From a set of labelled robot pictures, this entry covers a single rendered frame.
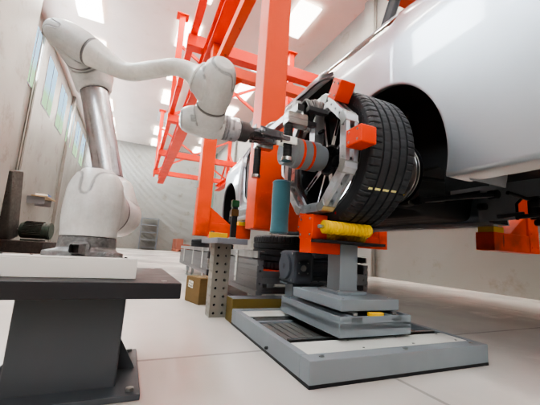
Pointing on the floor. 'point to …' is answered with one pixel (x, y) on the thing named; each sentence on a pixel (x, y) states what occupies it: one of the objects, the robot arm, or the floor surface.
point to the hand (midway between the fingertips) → (287, 141)
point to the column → (218, 280)
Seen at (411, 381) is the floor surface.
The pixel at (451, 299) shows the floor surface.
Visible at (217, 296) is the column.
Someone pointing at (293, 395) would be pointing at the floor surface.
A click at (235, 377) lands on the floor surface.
